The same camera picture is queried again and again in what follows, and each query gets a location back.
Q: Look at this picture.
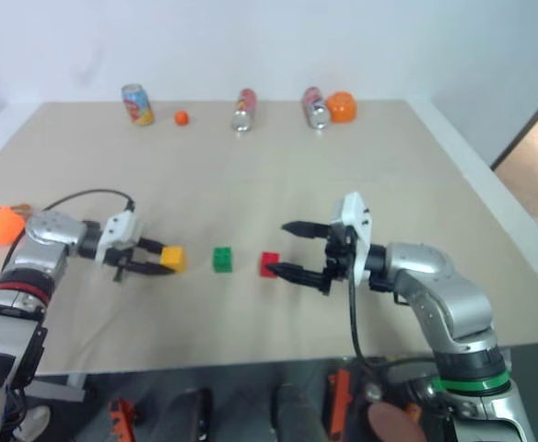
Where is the green cube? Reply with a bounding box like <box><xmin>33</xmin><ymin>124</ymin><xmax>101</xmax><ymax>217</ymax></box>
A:
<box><xmin>212</xmin><ymin>247</ymin><xmax>234</xmax><ymax>273</ymax></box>

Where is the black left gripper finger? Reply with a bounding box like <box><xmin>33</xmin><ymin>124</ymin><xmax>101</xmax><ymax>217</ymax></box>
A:
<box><xmin>127</xmin><ymin>261</ymin><xmax>179</xmax><ymax>277</ymax></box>
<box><xmin>136</xmin><ymin>237</ymin><xmax>167</xmax><ymax>255</ymax></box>

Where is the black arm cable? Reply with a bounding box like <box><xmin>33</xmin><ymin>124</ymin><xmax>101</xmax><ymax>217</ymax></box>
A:
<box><xmin>347</xmin><ymin>262</ymin><xmax>437</xmax><ymax>372</ymax></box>
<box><xmin>42</xmin><ymin>187</ymin><xmax>137</xmax><ymax>217</ymax></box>

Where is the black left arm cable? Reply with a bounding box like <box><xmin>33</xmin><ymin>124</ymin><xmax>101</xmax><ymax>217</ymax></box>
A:
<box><xmin>42</xmin><ymin>187</ymin><xmax>137</xmax><ymax>217</ymax></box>

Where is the red cube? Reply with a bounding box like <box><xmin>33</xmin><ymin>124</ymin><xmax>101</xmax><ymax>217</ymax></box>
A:
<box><xmin>259</xmin><ymin>250</ymin><xmax>282</xmax><ymax>278</ymax></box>

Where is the yellow colourful drink can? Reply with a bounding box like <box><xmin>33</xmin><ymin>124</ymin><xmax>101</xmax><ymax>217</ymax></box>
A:
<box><xmin>121</xmin><ymin>83</ymin><xmax>156</xmax><ymax>126</ymax></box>

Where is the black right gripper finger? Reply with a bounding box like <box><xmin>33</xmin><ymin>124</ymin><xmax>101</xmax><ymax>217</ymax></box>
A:
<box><xmin>280</xmin><ymin>220</ymin><xmax>332</xmax><ymax>239</ymax></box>
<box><xmin>266</xmin><ymin>262</ymin><xmax>332</xmax><ymax>297</ymax></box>

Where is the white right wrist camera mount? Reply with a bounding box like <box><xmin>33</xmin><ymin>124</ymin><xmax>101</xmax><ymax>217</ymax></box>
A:
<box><xmin>331</xmin><ymin>191</ymin><xmax>374</xmax><ymax>283</ymax></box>

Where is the white shoe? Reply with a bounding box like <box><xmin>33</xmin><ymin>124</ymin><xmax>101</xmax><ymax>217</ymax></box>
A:
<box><xmin>13</xmin><ymin>404</ymin><xmax>52</xmax><ymax>441</ymax></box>

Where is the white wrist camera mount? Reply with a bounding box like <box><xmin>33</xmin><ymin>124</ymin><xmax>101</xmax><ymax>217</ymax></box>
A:
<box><xmin>331</xmin><ymin>191</ymin><xmax>374</xmax><ymax>283</ymax></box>
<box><xmin>96</xmin><ymin>211</ymin><xmax>144</xmax><ymax>269</ymax></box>

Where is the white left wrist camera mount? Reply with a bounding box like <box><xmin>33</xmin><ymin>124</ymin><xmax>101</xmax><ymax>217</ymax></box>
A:
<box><xmin>96</xmin><ymin>211</ymin><xmax>144</xmax><ymax>269</ymax></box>

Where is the orange and black tool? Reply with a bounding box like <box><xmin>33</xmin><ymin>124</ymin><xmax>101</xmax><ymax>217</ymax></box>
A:
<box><xmin>107</xmin><ymin>398</ymin><xmax>137</xmax><ymax>442</ymax></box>
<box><xmin>327</xmin><ymin>369</ymin><xmax>351</xmax><ymax>436</ymax></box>

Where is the yellow cube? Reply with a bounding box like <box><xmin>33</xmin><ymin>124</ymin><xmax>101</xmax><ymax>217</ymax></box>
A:
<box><xmin>159</xmin><ymin>246</ymin><xmax>188</xmax><ymax>273</ymax></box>

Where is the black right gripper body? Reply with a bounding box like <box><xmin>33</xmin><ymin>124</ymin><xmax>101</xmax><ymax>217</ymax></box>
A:
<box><xmin>323</xmin><ymin>220</ymin><xmax>359</xmax><ymax>283</ymax></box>

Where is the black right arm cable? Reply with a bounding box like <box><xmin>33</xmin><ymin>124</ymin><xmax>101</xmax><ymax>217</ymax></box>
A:
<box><xmin>347</xmin><ymin>262</ymin><xmax>437</xmax><ymax>372</ymax></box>

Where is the grey table leg bracket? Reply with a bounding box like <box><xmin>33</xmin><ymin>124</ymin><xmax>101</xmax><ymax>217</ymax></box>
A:
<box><xmin>33</xmin><ymin>372</ymin><xmax>88</xmax><ymax>403</ymax></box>

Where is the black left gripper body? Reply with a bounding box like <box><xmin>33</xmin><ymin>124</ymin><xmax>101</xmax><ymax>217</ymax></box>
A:
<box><xmin>104</xmin><ymin>243</ymin><xmax>147</xmax><ymax>284</ymax></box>

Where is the red and silver drink can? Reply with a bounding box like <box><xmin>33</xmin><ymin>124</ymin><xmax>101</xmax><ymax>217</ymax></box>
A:
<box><xmin>302</xmin><ymin>86</ymin><xmax>332</xmax><ymax>130</ymax></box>
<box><xmin>230</xmin><ymin>87</ymin><xmax>257</xmax><ymax>133</ymax></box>

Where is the pink round object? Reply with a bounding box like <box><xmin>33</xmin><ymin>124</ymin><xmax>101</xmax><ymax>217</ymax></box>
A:
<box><xmin>366</xmin><ymin>401</ymin><xmax>425</xmax><ymax>442</ymax></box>

